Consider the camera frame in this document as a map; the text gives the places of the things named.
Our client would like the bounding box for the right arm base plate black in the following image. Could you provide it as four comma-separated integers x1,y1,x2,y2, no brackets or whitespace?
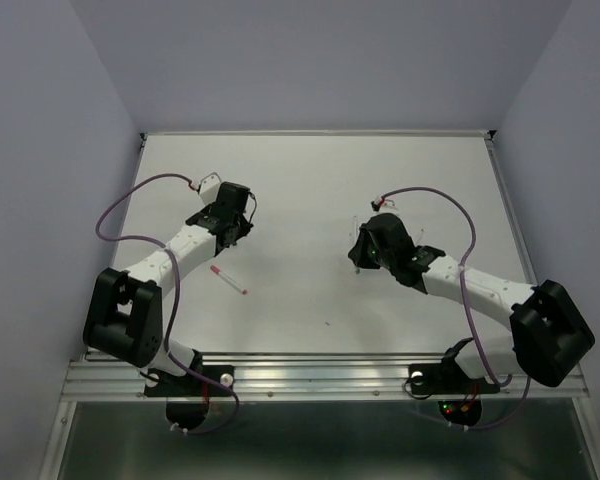
402,363,500,428

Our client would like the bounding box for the aluminium rail frame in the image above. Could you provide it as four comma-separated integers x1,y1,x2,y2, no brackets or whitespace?
59,352,592,402

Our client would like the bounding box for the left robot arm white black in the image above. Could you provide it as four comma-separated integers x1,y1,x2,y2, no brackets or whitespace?
83,175,255,394

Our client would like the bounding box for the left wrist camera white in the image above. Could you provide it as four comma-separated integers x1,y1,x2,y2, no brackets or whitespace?
198,172,222,205

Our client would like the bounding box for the light blue cap marker pen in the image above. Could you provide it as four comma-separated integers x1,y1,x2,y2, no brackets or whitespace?
351,216,359,243

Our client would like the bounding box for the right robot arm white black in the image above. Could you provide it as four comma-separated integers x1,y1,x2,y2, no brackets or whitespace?
348,213,595,390

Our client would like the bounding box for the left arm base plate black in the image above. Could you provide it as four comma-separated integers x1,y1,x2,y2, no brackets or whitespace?
139,364,240,436

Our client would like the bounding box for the black cap marker pen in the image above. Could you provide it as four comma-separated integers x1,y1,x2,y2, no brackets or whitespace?
414,228,424,246

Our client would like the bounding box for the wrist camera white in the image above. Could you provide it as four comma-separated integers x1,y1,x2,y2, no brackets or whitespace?
371,196,399,215
198,172,222,205

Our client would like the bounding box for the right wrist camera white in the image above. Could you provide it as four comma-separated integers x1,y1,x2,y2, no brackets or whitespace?
371,196,399,215

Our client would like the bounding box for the pink cap marker pen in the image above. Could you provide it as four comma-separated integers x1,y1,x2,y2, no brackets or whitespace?
210,265,248,295

